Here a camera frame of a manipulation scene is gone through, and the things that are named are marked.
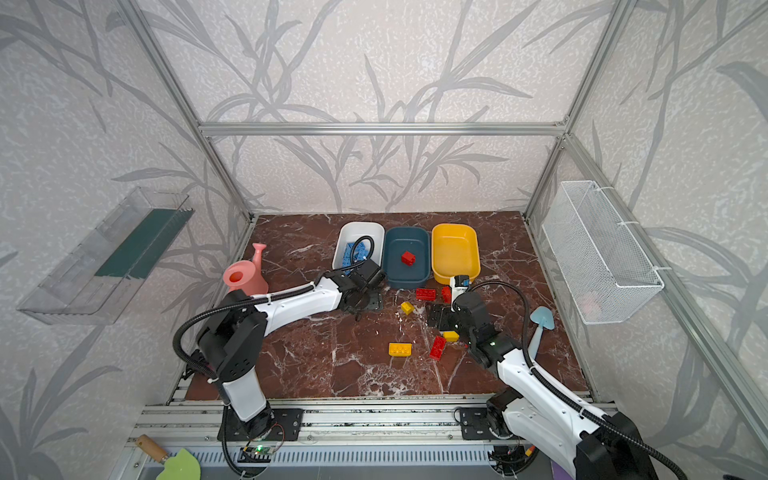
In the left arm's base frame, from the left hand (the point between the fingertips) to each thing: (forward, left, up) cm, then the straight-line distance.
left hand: (371, 302), depth 91 cm
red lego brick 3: (-13, -20, -3) cm, 24 cm away
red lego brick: (+4, -17, -3) cm, 17 cm away
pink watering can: (+6, +38, +5) cm, 39 cm away
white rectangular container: (+30, +10, -1) cm, 31 cm away
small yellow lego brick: (0, -11, -3) cm, 11 cm away
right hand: (-3, -19, +7) cm, 21 cm away
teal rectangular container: (+28, -15, -3) cm, 32 cm away
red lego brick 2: (+4, -24, -2) cm, 25 cm away
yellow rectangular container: (+22, -29, -2) cm, 36 cm away
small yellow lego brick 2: (-10, -24, -2) cm, 26 cm away
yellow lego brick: (-13, -9, -3) cm, 16 cm away
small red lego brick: (+19, -12, -2) cm, 22 cm away
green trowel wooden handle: (-35, +51, -3) cm, 62 cm away
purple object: (-42, -36, +20) cm, 58 cm away
